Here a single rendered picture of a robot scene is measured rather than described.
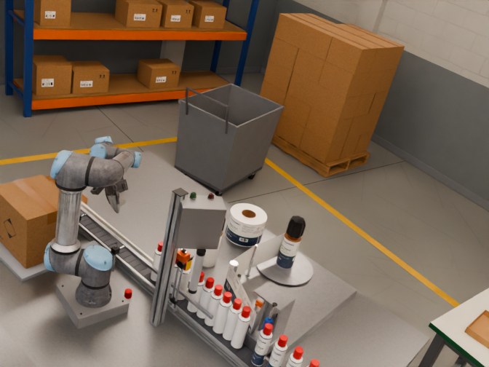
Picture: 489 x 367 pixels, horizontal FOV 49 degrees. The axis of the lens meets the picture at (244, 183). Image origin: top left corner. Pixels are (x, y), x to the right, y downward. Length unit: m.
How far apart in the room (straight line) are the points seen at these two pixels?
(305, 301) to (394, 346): 0.45
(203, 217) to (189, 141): 2.80
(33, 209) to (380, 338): 1.69
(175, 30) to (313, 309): 4.33
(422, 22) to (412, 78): 0.63
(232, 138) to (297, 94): 1.55
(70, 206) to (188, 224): 0.47
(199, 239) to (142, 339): 0.53
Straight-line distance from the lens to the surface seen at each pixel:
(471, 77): 6.38
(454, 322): 3.10
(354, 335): 2.66
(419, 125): 6.72
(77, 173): 2.07
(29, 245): 2.53
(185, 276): 2.36
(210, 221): 2.02
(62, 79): 5.96
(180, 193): 2.00
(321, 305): 2.66
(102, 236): 2.76
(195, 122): 4.65
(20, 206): 2.53
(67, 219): 2.20
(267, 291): 2.21
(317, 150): 5.75
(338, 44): 5.48
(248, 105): 5.24
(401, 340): 2.76
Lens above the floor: 2.55
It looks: 29 degrees down
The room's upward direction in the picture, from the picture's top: 14 degrees clockwise
